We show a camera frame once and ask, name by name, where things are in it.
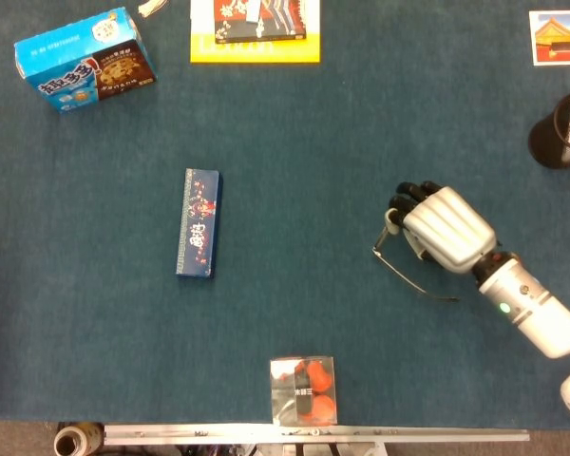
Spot blue chocolate cookie box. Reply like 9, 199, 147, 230
13, 6, 158, 114

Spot clear box with red items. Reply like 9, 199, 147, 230
270, 355, 338, 427

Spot brown tape roll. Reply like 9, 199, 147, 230
53, 422, 105, 456

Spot yellow book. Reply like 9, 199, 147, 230
190, 0, 322, 65

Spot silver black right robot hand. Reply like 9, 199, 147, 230
384, 180, 499, 276

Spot dark blue long box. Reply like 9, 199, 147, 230
175, 167, 223, 279

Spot black mesh pen holder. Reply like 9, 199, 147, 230
528, 92, 570, 170

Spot white tassel cord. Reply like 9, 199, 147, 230
138, 0, 170, 19

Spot blue felt table cloth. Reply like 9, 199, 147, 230
0, 0, 570, 431

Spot palace picture postcard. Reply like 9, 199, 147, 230
528, 9, 570, 67

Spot aluminium rail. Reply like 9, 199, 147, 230
103, 424, 531, 447

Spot thin-framed eyeglasses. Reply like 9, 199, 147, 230
371, 222, 460, 303

